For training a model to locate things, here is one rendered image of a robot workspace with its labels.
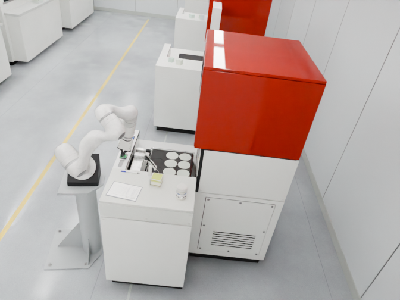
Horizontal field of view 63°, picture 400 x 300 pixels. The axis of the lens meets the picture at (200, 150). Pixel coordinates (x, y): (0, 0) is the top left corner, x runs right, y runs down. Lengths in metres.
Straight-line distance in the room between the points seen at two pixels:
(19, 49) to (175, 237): 5.13
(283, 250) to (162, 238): 1.42
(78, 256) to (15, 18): 4.50
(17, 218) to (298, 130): 2.71
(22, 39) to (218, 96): 5.04
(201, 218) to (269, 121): 1.02
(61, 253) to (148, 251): 0.97
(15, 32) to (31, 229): 4.03
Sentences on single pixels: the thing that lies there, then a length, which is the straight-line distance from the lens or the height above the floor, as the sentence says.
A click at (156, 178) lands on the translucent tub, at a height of 1.03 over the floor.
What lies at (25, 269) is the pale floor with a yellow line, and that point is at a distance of 3.23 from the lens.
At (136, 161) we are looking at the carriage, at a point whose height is 0.88.
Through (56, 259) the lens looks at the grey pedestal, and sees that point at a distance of 3.20.
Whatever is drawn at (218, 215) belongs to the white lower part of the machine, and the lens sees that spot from 2.69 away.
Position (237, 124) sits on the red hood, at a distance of 2.16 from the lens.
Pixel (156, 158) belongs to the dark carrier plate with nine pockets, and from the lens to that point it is 2.68.
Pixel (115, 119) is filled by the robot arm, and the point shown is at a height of 1.52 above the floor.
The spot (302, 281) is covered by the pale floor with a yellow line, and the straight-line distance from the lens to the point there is 3.27.
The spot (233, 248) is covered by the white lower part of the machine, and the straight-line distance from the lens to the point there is 3.01.
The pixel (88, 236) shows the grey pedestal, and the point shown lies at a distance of 2.99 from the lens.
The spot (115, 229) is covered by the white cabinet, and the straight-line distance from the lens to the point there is 2.41.
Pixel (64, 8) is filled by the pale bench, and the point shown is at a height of 0.52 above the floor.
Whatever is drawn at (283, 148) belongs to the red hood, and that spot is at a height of 1.31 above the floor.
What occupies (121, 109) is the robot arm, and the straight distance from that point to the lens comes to 2.01.
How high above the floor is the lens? 2.53
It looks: 35 degrees down
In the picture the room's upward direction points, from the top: 8 degrees clockwise
